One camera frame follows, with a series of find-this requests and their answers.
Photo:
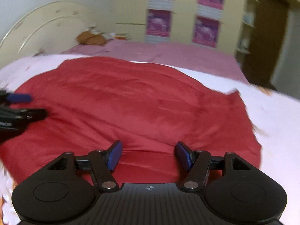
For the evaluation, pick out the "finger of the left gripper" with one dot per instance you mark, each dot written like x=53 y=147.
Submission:
x=32 y=115
x=14 y=98

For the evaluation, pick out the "red quilted down jacket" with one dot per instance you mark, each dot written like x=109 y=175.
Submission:
x=93 y=101

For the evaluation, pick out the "brown wooden door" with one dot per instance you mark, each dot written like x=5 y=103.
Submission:
x=266 y=42

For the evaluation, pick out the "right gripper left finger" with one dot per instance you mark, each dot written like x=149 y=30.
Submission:
x=103 y=163

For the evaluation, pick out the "cream curved headboard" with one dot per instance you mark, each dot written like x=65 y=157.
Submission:
x=49 y=29

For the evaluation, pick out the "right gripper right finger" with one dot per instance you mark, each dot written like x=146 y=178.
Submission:
x=195 y=164

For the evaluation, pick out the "orange patterned pillow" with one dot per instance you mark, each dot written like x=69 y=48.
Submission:
x=93 y=36

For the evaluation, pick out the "pink checked bed sheet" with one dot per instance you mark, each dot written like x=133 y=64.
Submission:
x=190 y=57

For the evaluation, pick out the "lower left purple poster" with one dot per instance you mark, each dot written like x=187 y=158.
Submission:
x=158 y=26

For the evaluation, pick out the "cream wardrobe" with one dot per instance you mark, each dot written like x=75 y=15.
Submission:
x=131 y=19

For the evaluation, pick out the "cream corner shelf unit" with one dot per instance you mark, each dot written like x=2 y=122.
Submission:
x=247 y=28

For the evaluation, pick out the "lower right purple poster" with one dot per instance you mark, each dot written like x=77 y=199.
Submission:
x=206 y=31

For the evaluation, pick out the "upper right purple poster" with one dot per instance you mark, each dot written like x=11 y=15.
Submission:
x=212 y=9

